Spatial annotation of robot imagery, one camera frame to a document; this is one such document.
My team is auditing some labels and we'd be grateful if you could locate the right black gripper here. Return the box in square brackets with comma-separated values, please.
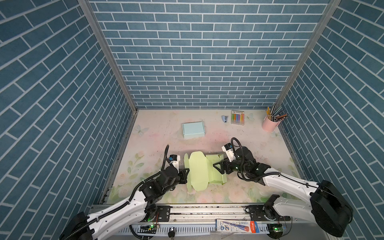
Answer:
[212, 156, 249, 175]

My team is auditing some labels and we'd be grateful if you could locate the light green paper box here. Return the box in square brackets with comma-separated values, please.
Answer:
[184, 151, 227, 193]

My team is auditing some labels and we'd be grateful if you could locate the light blue paper box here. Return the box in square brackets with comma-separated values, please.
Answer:
[182, 122, 206, 140]

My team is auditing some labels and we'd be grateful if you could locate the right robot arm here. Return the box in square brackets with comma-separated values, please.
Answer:
[213, 144, 353, 238]

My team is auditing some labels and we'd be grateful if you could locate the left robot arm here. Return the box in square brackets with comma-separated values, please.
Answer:
[59, 165, 190, 240]

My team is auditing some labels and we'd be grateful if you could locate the coloured marker pack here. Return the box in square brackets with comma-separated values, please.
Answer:
[231, 110, 245, 126]

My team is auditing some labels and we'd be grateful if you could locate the pink pencil cup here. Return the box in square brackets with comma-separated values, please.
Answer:
[262, 117, 281, 133]

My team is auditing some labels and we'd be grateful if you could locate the red white blue package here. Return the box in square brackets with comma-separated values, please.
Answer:
[216, 220, 262, 234]

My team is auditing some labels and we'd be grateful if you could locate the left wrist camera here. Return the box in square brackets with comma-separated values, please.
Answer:
[169, 155, 181, 172]

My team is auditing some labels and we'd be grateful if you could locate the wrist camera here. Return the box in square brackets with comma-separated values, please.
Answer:
[169, 155, 181, 172]
[222, 143, 237, 162]

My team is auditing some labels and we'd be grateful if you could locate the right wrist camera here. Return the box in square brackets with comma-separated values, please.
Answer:
[222, 143, 237, 162]

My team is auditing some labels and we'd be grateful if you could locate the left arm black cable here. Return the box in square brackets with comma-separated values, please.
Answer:
[128, 144, 171, 199]

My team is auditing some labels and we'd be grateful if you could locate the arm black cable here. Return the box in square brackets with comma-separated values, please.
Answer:
[128, 144, 171, 199]
[230, 137, 283, 183]

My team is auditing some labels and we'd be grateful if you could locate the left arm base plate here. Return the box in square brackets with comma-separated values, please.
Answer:
[143, 205, 171, 223]

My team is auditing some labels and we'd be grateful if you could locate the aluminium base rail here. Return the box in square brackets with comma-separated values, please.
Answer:
[114, 204, 319, 240]

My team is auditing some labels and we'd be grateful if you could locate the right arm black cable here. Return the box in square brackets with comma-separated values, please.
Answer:
[230, 137, 283, 183]

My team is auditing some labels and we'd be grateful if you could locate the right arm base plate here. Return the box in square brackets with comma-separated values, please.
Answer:
[245, 205, 291, 222]

